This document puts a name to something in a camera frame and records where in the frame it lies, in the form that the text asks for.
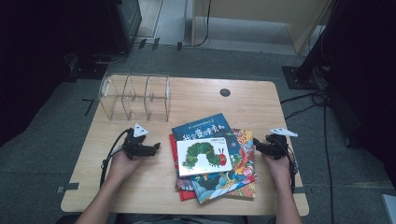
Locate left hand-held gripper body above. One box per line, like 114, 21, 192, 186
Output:
122, 122, 149, 161

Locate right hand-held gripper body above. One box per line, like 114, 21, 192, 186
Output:
264, 126, 299, 161

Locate colourful monster picture book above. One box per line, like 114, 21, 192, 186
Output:
175, 128, 258, 200

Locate red picture book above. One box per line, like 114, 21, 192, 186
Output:
168, 133, 199, 202

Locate clear acrylic book rack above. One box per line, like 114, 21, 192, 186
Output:
98, 73, 172, 123

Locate white caterpillar picture book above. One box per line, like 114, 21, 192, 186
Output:
176, 136, 233, 177

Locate blue picture book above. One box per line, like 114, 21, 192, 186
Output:
171, 112, 259, 205

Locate person's right hand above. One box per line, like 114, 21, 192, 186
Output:
261, 152, 292, 185

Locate person's left hand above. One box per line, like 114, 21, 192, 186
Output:
107, 150, 145, 185

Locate grey tape strip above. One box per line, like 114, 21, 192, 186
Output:
292, 186, 313, 195
56, 182, 80, 194

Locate black floor tape mark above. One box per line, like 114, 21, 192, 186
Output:
81, 98, 95, 117

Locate black equipment box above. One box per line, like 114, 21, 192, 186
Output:
106, 0, 143, 54

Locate white box corner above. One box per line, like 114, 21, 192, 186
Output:
381, 193, 396, 224

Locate beige wooden cabinet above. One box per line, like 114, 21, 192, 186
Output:
191, 0, 334, 54

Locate left hand-held gripper black cable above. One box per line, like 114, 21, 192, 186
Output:
99, 128, 131, 189

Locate hand-held gripper black cable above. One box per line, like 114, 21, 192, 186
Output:
287, 144, 299, 194
99, 128, 131, 189

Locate right hand-held gripper black cable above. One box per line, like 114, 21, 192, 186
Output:
287, 144, 299, 194

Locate black floor cables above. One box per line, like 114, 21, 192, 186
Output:
279, 90, 336, 224

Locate black stand base plate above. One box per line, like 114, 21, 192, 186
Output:
282, 65, 322, 91

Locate black hanging cable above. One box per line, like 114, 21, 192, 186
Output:
182, 0, 213, 49

